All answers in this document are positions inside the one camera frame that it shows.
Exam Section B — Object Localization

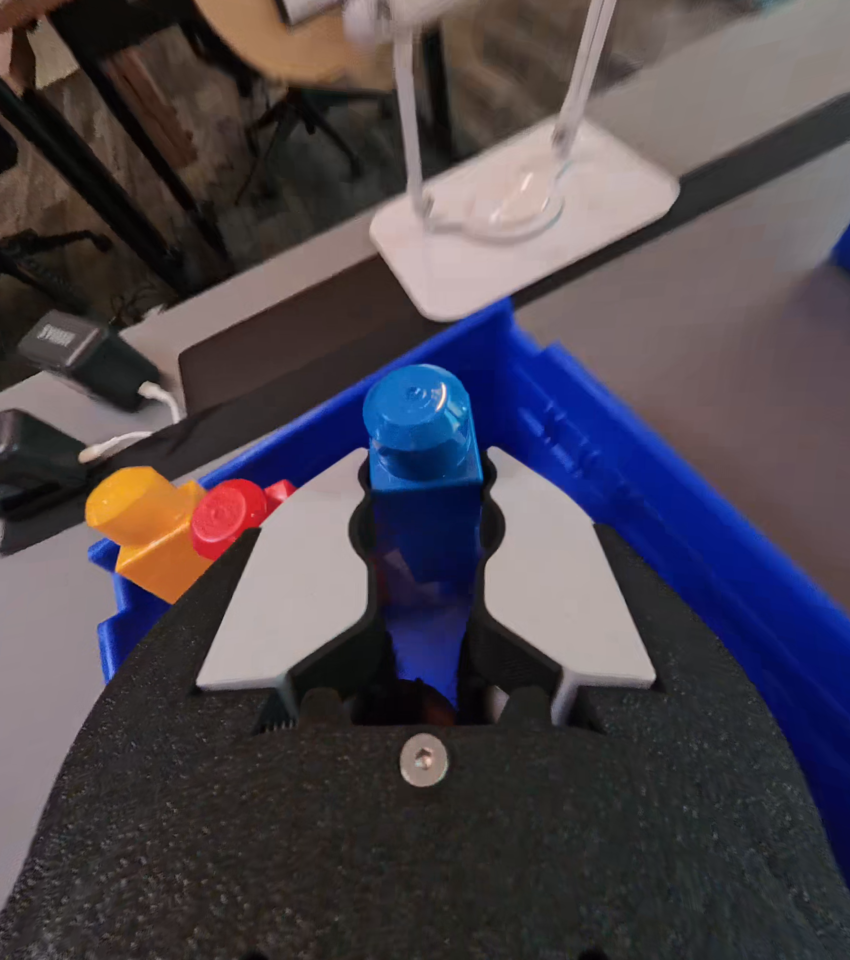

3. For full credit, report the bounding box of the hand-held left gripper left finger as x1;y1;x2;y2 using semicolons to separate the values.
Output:
196;448;396;725

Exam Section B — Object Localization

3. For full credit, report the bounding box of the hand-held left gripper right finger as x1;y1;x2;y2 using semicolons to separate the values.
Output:
473;447;657;725

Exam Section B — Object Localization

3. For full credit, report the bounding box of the blue mega block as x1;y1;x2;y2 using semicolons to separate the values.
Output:
362;363;488;706

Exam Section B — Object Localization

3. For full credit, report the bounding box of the red mega block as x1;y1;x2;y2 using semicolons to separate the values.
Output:
190;478;299;562

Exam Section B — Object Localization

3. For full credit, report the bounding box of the orange mega block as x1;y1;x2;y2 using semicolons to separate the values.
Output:
85;466;214;605

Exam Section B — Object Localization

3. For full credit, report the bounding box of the black power adapter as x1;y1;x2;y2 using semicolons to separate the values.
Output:
0;408;94;519
17;309;164;412

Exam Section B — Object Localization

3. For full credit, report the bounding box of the black tripod stand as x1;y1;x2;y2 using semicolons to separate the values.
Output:
0;15;236;280

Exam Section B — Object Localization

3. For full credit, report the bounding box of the white cable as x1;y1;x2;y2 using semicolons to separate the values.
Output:
137;380;188;423
77;430;154;465

